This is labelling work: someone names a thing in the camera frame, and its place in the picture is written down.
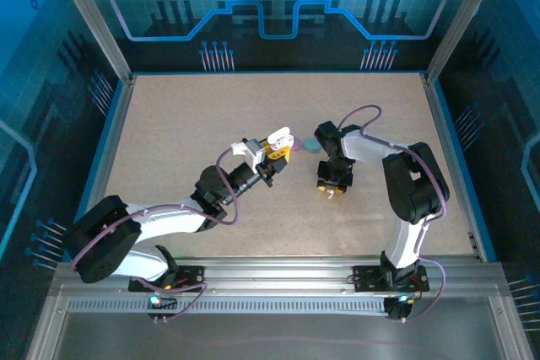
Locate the black connector block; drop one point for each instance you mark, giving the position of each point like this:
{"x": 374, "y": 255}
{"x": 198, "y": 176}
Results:
{"x": 162, "y": 305}
{"x": 398, "y": 309}

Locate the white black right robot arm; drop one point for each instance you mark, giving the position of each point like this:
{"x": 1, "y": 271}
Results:
{"x": 405, "y": 242}

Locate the aluminium table side rail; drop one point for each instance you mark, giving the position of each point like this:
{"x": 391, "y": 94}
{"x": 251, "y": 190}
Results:
{"x": 109, "y": 145}
{"x": 457, "y": 166}

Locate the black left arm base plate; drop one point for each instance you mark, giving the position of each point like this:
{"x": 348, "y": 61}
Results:
{"x": 190, "y": 277}

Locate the grey metal sheet shelf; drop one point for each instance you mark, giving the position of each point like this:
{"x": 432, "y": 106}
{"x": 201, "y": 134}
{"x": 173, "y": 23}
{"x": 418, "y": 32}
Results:
{"x": 274, "y": 339}

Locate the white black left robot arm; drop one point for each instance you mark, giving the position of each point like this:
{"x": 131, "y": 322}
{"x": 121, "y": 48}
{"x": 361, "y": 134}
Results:
{"x": 169, "y": 218}

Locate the aluminium frame post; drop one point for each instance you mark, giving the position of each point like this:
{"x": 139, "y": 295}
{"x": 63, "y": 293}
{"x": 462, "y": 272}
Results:
{"x": 464, "y": 18}
{"x": 93, "y": 23}

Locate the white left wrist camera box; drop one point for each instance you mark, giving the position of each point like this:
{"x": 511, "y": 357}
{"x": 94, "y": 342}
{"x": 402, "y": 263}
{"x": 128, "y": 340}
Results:
{"x": 255, "y": 151}

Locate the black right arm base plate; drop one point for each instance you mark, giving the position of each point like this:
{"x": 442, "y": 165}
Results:
{"x": 367, "y": 280}

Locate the light blue earbuds charging case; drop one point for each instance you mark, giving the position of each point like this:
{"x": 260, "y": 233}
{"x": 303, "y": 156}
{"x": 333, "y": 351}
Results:
{"x": 312, "y": 146}

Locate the black left connector block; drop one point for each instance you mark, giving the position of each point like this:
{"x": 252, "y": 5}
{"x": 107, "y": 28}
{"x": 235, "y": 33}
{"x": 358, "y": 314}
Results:
{"x": 162, "y": 305}

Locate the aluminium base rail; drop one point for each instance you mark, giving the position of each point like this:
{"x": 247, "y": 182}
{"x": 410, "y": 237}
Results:
{"x": 274, "y": 273}

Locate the white earbuds charging case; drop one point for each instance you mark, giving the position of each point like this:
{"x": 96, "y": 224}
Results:
{"x": 280, "y": 131}

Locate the black right connector block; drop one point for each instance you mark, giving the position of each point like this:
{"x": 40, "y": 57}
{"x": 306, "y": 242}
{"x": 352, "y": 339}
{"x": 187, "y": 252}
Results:
{"x": 398, "y": 309}

